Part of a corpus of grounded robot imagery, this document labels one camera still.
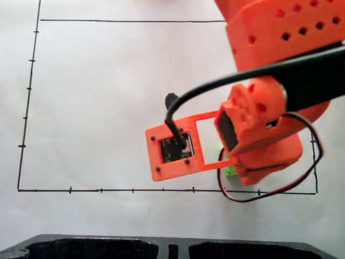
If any black dot mark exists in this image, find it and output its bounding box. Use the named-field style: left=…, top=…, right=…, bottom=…
left=164, top=92, right=179, bottom=112

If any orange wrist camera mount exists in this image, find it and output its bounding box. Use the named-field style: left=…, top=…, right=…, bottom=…
left=144, top=110, right=241, bottom=182

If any green textured cube block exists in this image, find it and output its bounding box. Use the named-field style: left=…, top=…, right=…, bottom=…
left=222, top=147, right=239, bottom=178

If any thick black camera cable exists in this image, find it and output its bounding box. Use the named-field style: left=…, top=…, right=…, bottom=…
left=164, top=40, right=345, bottom=152

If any white paper sheet drawn rectangle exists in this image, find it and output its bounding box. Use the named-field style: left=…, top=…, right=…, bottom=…
left=0, top=0, right=345, bottom=241

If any red black servo wire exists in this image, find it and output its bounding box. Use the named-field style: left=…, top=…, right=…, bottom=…
left=216, top=112, right=325, bottom=203

